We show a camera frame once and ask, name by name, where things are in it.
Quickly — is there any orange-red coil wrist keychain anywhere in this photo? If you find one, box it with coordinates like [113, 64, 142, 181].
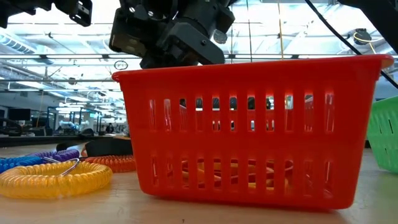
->
[83, 154, 137, 174]

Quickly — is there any red plastic basket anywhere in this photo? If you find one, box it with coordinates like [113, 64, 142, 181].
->
[111, 54, 395, 210]

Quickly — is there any background robot workstation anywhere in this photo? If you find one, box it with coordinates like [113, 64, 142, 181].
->
[0, 107, 128, 138]

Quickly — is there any yellow coil wrist keychain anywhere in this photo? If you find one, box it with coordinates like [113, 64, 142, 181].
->
[0, 157, 113, 200]
[182, 161, 294, 190]

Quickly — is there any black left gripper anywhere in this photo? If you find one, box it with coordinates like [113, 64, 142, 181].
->
[108, 0, 236, 70]

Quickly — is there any purple coil wrist keychain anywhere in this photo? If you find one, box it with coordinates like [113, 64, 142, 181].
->
[26, 148, 80, 164]

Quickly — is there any black hanging cable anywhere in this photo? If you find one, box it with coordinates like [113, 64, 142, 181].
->
[246, 0, 252, 62]

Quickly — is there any long ceiling light bar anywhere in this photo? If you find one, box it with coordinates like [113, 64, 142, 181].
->
[0, 53, 398, 60]

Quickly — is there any yellow hanging cable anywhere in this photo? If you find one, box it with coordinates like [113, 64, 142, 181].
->
[277, 0, 284, 60]

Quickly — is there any blue coil wrist keychain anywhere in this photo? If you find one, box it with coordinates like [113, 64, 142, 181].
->
[0, 155, 44, 174]

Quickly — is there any black ceiling cable reel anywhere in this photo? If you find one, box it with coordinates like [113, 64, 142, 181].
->
[213, 29, 229, 45]
[353, 27, 373, 46]

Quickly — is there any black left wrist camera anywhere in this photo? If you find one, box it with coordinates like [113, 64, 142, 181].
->
[157, 21, 225, 65]

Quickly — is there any green plastic basket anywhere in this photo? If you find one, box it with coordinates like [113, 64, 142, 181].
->
[366, 95, 398, 174]

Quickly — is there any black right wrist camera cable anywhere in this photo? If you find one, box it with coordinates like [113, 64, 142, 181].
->
[304, 0, 398, 90]

